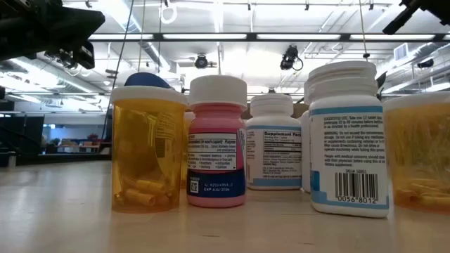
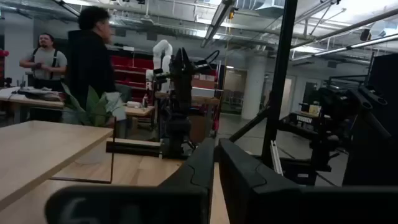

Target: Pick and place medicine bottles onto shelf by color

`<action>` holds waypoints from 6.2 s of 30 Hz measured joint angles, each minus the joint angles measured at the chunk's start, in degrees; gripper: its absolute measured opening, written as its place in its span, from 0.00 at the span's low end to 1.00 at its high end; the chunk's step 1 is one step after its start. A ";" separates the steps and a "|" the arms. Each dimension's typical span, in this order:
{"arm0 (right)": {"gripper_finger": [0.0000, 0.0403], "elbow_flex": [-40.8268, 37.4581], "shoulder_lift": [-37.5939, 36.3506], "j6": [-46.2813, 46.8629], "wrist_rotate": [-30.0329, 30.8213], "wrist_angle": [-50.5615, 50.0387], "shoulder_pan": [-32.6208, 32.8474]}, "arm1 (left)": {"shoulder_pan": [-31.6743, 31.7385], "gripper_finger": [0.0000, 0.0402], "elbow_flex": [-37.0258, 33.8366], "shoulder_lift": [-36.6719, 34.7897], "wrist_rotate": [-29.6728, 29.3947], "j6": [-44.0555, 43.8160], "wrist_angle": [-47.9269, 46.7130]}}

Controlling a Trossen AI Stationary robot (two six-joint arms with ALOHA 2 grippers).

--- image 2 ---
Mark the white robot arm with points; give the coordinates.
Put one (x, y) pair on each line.
(162, 49)

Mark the red storage shelving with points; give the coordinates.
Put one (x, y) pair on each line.
(130, 63)

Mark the black panel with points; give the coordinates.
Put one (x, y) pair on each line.
(379, 140)

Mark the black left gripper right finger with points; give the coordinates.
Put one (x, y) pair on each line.
(280, 205)

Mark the long ceiling light fixture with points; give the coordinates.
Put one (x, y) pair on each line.
(357, 45)
(217, 18)

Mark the green plant in white pot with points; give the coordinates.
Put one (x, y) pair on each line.
(93, 109)

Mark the cardboard box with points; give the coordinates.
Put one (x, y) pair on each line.
(203, 83)

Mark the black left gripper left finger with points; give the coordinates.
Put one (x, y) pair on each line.
(140, 205)

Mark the person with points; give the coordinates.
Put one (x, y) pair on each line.
(88, 62)
(46, 62)

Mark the white round column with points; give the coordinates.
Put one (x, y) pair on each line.
(253, 90)

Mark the wooden work table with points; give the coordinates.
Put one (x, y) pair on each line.
(31, 101)
(140, 111)

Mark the white box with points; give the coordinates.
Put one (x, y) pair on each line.
(205, 92)

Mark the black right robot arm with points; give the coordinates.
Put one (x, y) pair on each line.
(178, 124)

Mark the wooden shelf black metal frame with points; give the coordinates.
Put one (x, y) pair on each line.
(46, 146)

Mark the white aluminium bracket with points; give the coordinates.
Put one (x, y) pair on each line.
(276, 158)

